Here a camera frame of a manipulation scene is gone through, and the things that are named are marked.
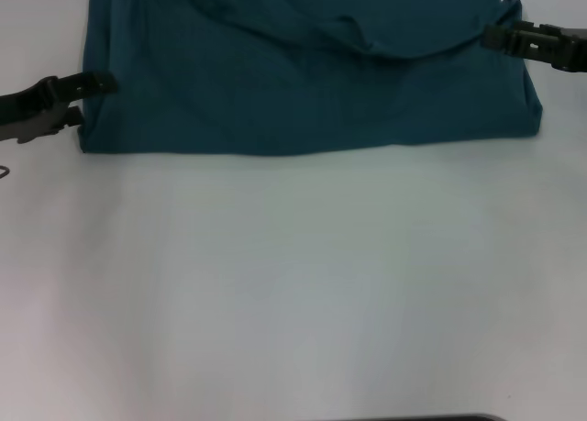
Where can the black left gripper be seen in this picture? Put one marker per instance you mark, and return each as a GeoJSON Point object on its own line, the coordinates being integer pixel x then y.
{"type": "Point", "coordinates": [27, 111]}

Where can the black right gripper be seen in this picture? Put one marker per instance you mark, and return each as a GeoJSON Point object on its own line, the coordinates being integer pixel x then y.
{"type": "Point", "coordinates": [571, 49]}

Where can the teal t-shirt with white print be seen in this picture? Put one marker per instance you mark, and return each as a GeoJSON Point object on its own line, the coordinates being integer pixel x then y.
{"type": "Point", "coordinates": [298, 72]}

